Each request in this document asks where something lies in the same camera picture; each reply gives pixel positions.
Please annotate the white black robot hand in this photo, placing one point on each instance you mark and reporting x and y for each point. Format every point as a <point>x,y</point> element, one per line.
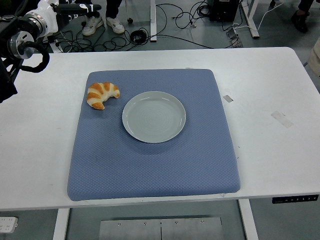
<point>48,15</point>

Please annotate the croissant bread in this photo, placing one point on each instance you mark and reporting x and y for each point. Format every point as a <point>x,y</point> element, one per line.
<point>100,93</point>

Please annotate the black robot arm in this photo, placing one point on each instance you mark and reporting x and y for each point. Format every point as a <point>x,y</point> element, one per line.
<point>18,44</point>

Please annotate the grey round plate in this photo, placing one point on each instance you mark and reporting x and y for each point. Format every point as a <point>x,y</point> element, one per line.
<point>153,117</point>

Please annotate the grey metal plate with screws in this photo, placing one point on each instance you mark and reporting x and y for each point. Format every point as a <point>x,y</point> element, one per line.
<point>160,228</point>

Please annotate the person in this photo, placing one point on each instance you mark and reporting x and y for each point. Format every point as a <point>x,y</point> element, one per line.
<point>298,21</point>
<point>116,25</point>

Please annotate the black caster wheel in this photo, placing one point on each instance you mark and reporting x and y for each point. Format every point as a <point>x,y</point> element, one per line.
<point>130,20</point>

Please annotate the white background desk leg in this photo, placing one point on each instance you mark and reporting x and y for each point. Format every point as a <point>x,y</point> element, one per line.
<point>153,20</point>
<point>252,22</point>

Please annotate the black equipment box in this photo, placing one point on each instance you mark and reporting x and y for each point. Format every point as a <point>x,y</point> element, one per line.
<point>223,10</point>

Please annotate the blue quilted mat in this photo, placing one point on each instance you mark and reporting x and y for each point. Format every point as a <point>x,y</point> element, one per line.
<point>150,170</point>

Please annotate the small grey tape piece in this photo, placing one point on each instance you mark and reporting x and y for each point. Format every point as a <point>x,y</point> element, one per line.
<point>228,98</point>

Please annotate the white table leg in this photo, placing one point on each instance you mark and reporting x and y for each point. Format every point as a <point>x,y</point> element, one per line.
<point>248,222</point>
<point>61,225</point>

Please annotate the white power strip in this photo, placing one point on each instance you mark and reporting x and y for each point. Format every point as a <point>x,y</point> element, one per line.
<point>7,224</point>

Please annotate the large grey tape piece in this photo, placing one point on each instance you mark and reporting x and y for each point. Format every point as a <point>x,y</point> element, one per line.
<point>282,119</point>

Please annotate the beige fabric object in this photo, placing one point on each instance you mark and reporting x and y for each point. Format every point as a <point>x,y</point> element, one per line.
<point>315,60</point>

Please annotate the black table control panel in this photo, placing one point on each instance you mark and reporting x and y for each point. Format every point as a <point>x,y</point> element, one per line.
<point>295,199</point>

